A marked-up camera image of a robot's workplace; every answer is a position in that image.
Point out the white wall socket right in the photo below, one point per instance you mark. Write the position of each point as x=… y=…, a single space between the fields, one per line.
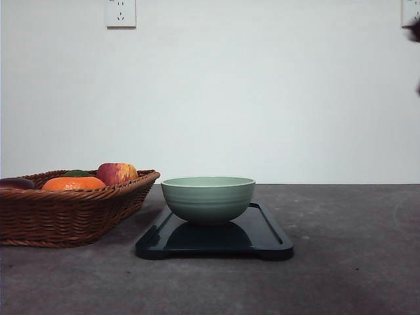
x=409 y=13

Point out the dark blue rectangular tray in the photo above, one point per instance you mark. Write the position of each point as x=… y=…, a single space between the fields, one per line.
x=252 y=235

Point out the dark green fruit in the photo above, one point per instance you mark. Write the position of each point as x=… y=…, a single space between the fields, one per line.
x=76 y=173

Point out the white wall socket left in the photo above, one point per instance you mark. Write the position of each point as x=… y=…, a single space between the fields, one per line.
x=121 y=15

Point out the white wall socket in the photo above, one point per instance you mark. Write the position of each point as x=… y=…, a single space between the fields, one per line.
x=409 y=13
x=121 y=15

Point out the red yellow apple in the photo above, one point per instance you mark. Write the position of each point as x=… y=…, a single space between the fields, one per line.
x=113 y=173

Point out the brown wicker basket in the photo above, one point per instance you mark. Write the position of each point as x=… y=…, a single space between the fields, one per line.
x=68 y=218

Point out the light green ceramic bowl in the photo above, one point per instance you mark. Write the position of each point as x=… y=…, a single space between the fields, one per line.
x=208 y=200

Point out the dark purple fruit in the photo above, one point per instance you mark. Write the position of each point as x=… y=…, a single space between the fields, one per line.
x=19 y=183

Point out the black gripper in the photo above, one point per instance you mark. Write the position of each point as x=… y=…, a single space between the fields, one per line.
x=414 y=32

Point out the orange tangerine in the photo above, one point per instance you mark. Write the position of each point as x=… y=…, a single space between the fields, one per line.
x=73 y=183

